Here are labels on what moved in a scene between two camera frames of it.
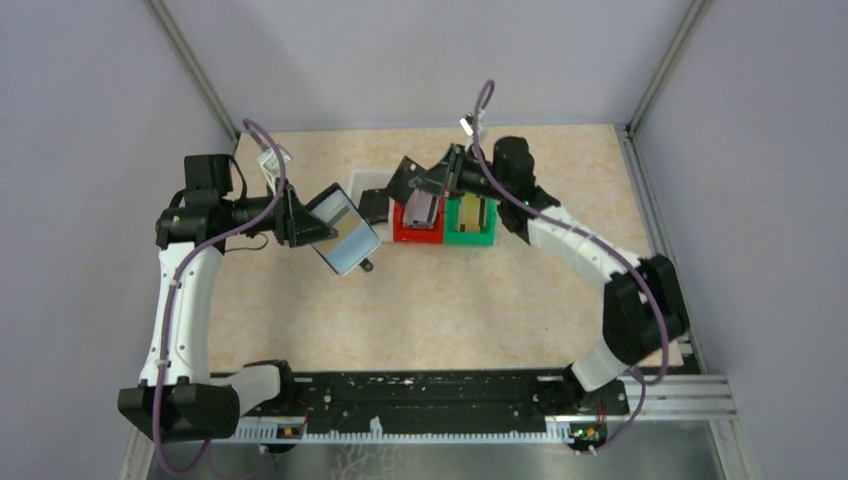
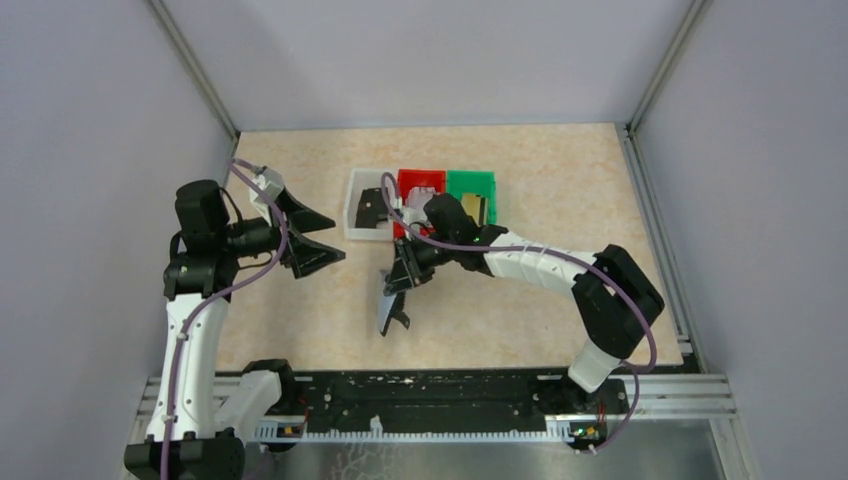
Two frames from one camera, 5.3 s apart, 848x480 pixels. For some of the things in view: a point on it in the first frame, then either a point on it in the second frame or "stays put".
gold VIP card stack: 470,213 stays put
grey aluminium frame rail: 684,394 stays put
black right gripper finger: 453,152 to 400,276
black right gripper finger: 438,181 to 398,280
